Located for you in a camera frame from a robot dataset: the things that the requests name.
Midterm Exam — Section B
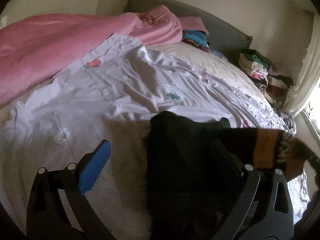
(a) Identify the lilac patterned bed sheet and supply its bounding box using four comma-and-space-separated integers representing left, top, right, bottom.
0, 33, 312, 233

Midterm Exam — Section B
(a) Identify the pile of folded clothes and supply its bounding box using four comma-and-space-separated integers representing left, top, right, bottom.
238, 49, 293, 109

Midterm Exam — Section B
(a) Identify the striped folded clothes stack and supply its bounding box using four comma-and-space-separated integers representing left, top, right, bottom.
182, 30, 209, 53

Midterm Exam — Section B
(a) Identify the pink blanket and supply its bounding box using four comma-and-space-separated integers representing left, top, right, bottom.
1, 5, 182, 107

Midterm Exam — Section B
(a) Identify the black printed t-shirt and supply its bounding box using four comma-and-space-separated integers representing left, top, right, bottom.
146, 111, 319, 239

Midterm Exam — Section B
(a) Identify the cream curtain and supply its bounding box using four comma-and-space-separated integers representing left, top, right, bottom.
284, 12, 319, 118

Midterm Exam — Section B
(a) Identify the bag of clothes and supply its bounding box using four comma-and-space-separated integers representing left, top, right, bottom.
277, 110, 297, 135

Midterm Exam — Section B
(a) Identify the grey bed headboard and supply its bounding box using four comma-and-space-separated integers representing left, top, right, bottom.
123, 0, 253, 65

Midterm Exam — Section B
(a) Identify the pink pillow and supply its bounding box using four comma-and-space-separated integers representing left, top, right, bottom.
178, 16, 209, 36

